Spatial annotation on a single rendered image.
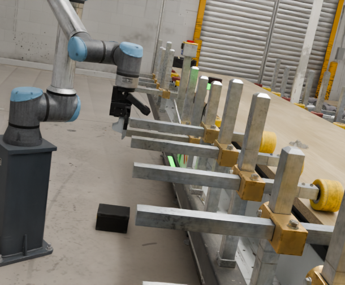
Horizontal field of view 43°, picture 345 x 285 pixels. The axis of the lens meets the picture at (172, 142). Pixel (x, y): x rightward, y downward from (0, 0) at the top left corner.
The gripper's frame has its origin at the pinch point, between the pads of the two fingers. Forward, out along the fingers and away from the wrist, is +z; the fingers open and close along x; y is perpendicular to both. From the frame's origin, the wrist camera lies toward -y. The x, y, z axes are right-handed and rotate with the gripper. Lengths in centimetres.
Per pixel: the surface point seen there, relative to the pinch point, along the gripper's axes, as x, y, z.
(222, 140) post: 48, -28, -15
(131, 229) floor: -84, -16, 83
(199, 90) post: -2.4, -27.5, -22.8
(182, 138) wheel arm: 1.3, -23.5, -2.7
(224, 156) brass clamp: 55, -27, -12
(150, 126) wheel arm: 26.4, -7.5, -11.6
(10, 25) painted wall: -756, 224, 5
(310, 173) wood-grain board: 43, -60, -8
